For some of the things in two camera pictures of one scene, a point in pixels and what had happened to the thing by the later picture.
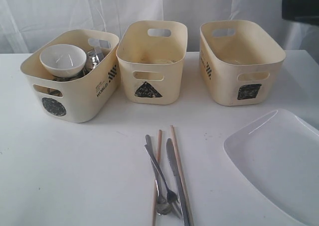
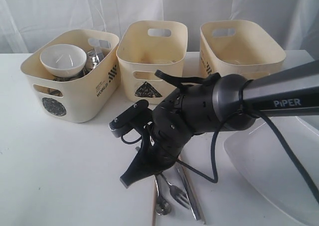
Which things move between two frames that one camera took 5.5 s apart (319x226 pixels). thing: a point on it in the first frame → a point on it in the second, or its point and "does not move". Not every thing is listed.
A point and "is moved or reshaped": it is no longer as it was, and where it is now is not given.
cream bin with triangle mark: x=151 y=53 does not move
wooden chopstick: x=159 y=155 is moved or reshaped
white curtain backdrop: x=30 y=17 does not move
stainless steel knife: x=173 y=164 → x=189 y=192
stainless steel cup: x=55 y=92 does not move
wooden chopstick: x=177 y=158 → x=194 y=188
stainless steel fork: x=163 y=207 → x=177 y=193
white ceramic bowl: x=63 y=60 does not move
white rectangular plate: x=277 y=156 does not move
